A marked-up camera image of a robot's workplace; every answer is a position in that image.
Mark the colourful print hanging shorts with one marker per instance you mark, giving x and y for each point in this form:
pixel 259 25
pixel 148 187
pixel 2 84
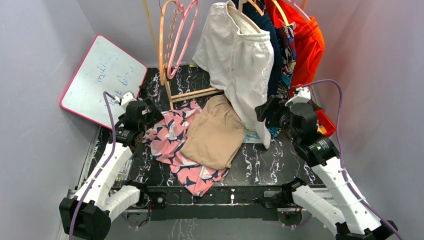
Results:
pixel 284 60

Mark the pink shark print shorts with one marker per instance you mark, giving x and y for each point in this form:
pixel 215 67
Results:
pixel 166 140

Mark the coloured marker pack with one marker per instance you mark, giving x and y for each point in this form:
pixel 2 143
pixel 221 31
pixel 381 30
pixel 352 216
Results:
pixel 124 173

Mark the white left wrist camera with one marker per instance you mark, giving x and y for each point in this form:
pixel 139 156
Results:
pixel 125 99

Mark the orange hanging shorts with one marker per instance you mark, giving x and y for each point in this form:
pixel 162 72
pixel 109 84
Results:
pixel 309 41

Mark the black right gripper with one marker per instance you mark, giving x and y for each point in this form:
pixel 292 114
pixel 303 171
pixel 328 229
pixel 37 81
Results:
pixel 273 105

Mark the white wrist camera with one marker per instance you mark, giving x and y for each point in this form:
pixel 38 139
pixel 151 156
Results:
pixel 125 99
pixel 301 94

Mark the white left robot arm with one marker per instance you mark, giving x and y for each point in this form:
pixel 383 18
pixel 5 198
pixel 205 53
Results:
pixel 106 179

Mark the white shorts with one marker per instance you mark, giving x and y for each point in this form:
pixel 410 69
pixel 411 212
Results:
pixel 238 61

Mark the pink framed whiteboard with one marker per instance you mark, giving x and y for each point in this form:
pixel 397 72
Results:
pixel 105 68

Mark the red plastic bin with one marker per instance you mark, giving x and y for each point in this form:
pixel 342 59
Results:
pixel 324 124

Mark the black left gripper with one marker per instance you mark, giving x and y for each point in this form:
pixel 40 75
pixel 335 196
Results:
pixel 152 120

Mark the navy blue hanging shorts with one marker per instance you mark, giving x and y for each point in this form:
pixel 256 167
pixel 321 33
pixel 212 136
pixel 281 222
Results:
pixel 265 24

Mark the wooden clothes rack frame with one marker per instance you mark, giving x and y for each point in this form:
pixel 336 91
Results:
pixel 174 98

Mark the pink and orange hanger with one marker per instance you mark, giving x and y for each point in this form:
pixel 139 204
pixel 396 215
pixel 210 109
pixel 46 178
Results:
pixel 167 52

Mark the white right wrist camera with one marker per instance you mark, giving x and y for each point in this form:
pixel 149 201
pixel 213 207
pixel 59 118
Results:
pixel 301 94

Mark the light wooden hanger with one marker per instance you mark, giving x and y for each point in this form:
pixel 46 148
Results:
pixel 239 12

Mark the beige shorts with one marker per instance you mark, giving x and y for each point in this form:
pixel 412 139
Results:
pixel 215 135

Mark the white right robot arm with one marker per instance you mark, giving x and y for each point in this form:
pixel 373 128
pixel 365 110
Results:
pixel 350 218

